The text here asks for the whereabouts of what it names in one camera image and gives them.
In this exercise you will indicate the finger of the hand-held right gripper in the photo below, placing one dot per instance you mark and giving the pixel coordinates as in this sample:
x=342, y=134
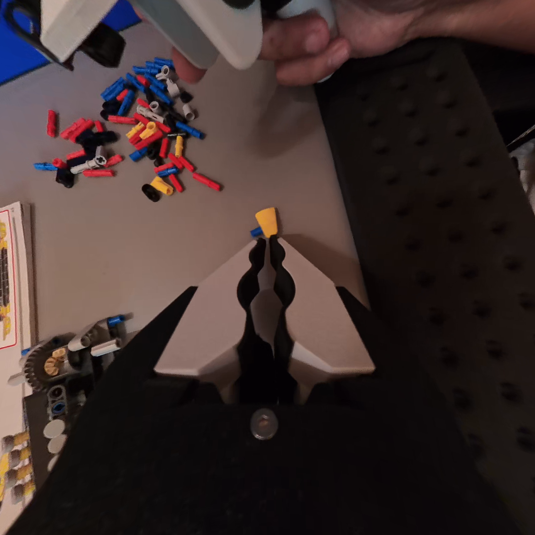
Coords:
x=71, y=21

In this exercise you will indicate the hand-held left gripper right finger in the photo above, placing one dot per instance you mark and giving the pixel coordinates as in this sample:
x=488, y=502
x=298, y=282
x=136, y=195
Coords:
x=330, y=330

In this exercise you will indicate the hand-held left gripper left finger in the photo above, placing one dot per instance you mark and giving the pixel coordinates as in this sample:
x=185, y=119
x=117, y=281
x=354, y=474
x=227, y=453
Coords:
x=204, y=330

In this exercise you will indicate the yellow lego piece blue pin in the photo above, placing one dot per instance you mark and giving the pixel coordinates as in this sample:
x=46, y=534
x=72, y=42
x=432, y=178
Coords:
x=267, y=219

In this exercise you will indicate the partly built lego chassis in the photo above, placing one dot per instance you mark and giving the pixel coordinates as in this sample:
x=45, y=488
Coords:
x=54, y=363

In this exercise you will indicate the person's right forearm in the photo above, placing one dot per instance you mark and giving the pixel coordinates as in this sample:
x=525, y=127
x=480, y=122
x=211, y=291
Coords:
x=468, y=21

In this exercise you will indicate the pile of lego pins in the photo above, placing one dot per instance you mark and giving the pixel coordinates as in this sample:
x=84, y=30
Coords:
x=146, y=125

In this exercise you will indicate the lego instruction booklet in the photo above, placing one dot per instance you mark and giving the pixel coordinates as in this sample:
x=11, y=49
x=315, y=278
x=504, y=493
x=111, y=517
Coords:
x=21, y=271

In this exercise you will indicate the person's right hand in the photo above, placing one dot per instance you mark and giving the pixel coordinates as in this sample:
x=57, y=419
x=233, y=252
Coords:
x=368, y=25

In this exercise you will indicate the blue plastic bin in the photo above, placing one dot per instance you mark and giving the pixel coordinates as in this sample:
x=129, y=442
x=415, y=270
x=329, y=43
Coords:
x=16, y=62

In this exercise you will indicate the black dimpled cloth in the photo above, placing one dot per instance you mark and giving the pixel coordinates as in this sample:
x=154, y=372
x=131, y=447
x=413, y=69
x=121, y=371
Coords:
x=418, y=250

